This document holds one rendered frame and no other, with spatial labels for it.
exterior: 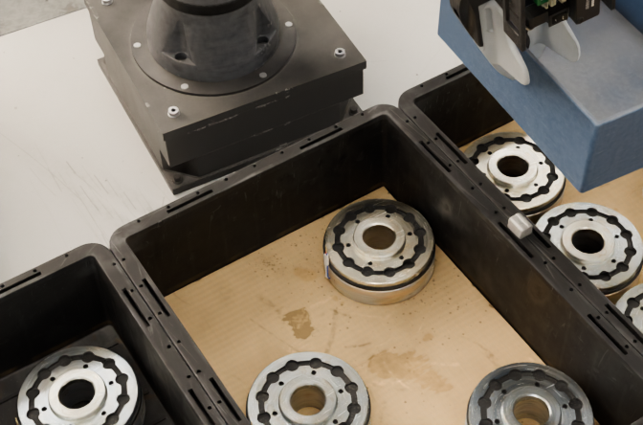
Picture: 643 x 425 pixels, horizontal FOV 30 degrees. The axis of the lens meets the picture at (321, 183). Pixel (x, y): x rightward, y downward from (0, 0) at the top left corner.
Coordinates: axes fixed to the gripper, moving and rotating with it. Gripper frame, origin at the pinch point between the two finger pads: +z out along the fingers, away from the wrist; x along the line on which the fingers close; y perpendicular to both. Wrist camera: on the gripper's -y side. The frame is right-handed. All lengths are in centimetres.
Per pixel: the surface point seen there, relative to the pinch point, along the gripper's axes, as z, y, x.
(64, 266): 14.1, -11.5, -36.8
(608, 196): 30.9, -4.2, 12.4
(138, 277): 14.8, -7.7, -31.7
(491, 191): 18.9, -2.7, -1.1
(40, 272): 13.8, -11.8, -38.8
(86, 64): 39, -60, -27
